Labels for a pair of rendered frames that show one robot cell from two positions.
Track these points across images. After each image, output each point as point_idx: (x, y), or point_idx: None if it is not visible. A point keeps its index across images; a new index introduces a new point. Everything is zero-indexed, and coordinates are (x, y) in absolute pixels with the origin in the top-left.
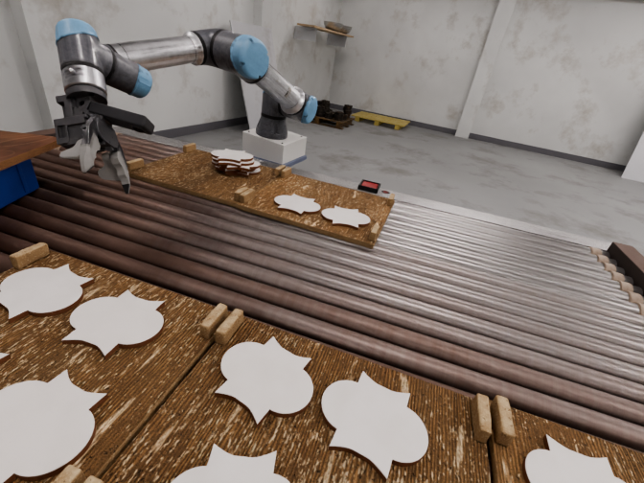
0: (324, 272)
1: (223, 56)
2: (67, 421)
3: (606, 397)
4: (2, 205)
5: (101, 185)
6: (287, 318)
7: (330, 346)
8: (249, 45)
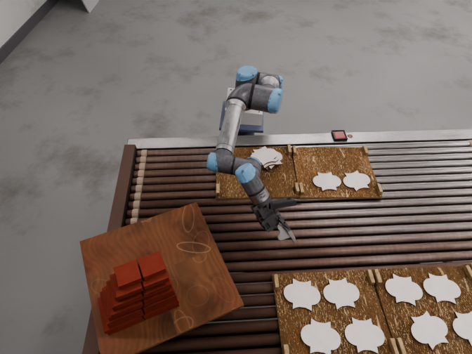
0: (374, 226)
1: (260, 107)
2: (371, 329)
3: None
4: None
5: (218, 215)
6: (383, 260)
7: (407, 265)
8: (279, 99)
